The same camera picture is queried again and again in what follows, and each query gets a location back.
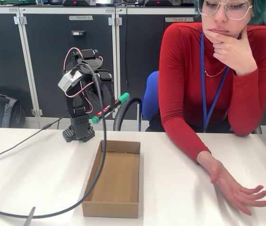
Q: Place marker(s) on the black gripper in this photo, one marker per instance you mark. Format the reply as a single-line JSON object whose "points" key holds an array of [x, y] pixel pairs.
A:
{"points": [[106, 90]]}

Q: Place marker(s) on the green red edding marker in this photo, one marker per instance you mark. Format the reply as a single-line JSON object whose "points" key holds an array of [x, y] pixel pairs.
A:
{"points": [[123, 97]]}

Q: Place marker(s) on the person's left forearm red sleeve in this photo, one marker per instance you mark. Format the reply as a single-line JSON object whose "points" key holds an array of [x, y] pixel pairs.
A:
{"points": [[246, 103]]}

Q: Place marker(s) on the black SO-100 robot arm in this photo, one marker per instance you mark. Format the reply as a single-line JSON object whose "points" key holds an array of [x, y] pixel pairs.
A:
{"points": [[80, 127]]}

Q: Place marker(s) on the person in red top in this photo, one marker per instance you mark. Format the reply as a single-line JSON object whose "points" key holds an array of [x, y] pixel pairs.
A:
{"points": [[185, 70]]}

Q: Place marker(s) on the person's left hand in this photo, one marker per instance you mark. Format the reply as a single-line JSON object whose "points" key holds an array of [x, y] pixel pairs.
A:
{"points": [[235, 55]]}

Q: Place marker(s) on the person's right hand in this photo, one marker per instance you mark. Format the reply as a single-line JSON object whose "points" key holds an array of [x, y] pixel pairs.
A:
{"points": [[234, 188]]}

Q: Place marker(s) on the blue office chair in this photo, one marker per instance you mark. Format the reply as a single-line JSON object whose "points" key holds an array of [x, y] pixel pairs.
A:
{"points": [[150, 96]]}

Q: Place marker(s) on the dark grey metal cabinet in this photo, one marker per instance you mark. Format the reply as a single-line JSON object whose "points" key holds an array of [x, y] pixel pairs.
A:
{"points": [[142, 47], [1, 58], [48, 58]]}

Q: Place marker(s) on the open brown cardboard box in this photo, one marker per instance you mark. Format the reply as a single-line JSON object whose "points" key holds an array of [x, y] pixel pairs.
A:
{"points": [[118, 174]]}

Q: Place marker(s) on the team 4 tape label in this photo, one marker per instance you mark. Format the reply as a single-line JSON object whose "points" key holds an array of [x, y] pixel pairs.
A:
{"points": [[81, 18]]}

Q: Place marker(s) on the grey device with red logo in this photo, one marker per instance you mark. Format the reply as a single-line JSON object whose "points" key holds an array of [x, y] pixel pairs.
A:
{"points": [[78, 2], [162, 2]]}

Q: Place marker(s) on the dark grey backpack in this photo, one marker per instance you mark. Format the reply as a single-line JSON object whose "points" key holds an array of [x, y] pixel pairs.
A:
{"points": [[3, 110]]}

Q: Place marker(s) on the team 3 tape label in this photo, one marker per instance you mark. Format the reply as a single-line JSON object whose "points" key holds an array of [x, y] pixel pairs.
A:
{"points": [[179, 19]]}

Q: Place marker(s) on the grey flat strip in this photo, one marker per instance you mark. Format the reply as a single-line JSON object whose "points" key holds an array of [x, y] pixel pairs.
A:
{"points": [[30, 220]]}

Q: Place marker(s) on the clear rimmed glasses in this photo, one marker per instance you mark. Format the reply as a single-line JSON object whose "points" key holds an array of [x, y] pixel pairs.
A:
{"points": [[238, 10]]}

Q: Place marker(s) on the white gripper camera box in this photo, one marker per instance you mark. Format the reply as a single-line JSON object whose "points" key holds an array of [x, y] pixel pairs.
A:
{"points": [[69, 82]]}

